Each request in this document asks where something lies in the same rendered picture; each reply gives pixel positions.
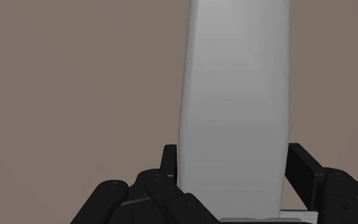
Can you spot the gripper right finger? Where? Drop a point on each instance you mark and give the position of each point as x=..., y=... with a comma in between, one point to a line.
x=336, y=192

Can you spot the white flat book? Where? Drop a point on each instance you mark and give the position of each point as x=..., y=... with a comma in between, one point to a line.
x=299, y=216

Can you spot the tall white rounded object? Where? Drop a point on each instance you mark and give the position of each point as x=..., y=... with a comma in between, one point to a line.
x=234, y=108

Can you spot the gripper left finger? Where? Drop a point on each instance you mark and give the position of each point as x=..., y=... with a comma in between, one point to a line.
x=154, y=198

